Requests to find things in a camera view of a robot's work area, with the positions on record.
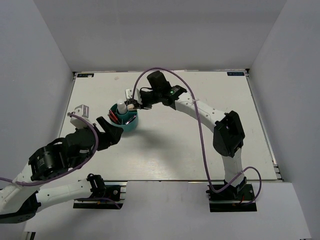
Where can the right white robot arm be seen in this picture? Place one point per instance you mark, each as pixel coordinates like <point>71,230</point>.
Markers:
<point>227,129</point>

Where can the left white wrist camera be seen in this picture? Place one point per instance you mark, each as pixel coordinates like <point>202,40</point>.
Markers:
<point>83,112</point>

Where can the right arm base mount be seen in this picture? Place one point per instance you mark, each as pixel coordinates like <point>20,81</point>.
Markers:
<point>226,202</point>

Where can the teal round organizer container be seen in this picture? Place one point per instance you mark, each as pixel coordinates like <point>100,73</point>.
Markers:
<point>120,116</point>

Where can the small round cream jar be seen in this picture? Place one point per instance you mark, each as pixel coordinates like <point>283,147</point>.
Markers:
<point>130,107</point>

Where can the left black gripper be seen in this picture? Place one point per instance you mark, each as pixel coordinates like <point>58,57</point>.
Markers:
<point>111,136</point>

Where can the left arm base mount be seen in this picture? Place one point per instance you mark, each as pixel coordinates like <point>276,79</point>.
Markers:
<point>105,195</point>

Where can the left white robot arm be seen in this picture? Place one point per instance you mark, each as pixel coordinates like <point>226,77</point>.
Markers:
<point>25,196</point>

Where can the white round bottle in organizer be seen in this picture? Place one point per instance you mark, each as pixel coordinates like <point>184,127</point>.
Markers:
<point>121,107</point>

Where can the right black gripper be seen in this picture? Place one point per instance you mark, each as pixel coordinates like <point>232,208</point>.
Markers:
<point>142,105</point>

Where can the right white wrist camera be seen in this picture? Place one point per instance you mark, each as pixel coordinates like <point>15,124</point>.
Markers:
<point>130,94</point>

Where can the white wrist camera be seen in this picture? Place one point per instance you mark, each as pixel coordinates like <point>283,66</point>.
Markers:
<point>83,112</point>
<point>130,94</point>

